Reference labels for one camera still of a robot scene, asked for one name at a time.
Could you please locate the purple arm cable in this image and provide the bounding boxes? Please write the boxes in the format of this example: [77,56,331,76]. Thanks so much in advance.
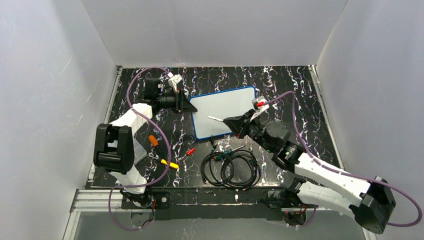
[261,91,424,228]
[108,67,174,231]

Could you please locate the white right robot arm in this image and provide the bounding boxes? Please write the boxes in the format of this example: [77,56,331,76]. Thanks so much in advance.
[222,109,396,234]

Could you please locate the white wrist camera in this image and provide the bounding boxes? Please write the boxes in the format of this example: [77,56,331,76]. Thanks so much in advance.
[251,96,269,119]
[167,72,183,92]

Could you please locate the green handled screwdriver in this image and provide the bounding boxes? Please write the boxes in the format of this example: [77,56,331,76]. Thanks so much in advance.
[213,145,245,161]

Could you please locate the front aluminium frame rail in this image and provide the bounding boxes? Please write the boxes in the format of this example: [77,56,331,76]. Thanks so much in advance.
[70,187,364,213]

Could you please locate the yellow handled tool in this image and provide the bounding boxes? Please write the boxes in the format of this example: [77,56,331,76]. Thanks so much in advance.
[160,159,179,170]

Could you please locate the white red whiteboard marker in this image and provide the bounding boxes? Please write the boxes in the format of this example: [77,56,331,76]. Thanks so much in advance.
[206,115,223,122]

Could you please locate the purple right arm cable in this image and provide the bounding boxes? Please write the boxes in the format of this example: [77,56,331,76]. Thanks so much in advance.
[261,91,424,228]

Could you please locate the orange handled screwdriver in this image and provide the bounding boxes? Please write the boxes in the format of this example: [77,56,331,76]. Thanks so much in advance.
[148,135,164,159]

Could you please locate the clear plastic organizer box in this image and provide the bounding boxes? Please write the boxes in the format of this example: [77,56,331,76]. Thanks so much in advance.
[132,138,148,166]

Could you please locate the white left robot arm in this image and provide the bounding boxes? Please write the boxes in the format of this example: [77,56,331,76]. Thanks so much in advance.
[93,74,197,196]

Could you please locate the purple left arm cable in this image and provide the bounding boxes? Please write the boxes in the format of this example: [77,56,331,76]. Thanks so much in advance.
[108,67,174,231]

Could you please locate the red marker cap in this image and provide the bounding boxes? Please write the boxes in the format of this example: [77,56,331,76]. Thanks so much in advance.
[186,148,195,156]

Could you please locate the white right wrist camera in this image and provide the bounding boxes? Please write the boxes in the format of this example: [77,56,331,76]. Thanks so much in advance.
[251,96,269,119]

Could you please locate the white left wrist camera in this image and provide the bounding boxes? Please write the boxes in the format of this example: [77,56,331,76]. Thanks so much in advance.
[167,72,183,92]

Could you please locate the aluminium table edge rail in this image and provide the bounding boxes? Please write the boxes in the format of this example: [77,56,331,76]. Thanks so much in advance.
[308,64,345,170]

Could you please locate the coiled black cable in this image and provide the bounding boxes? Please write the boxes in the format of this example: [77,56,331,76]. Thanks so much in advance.
[200,149,263,190]

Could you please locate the blue framed whiteboard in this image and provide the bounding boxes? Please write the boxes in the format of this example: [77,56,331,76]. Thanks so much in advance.
[189,85,256,140]

